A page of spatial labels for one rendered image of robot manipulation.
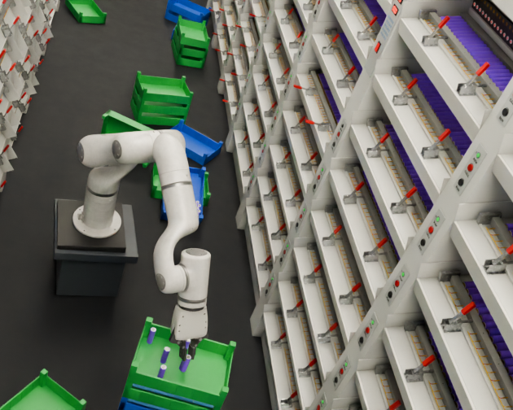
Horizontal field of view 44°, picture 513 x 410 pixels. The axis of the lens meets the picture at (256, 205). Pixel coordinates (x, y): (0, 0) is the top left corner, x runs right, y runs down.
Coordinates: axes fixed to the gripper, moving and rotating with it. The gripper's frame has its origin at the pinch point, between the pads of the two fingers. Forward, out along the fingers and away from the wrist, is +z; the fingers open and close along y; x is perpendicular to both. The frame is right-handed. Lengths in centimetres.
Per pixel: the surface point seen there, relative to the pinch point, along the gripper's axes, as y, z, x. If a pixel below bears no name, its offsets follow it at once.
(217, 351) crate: -17.1, 9.6, -12.9
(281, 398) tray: -47, 35, -16
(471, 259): -34, -51, 65
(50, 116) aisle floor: -2, -36, -210
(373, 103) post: -62, -75, -8
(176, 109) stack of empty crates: -73, -44, -200
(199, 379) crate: -7.6, 13.9, -5.8
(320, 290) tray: -57, -7, -15
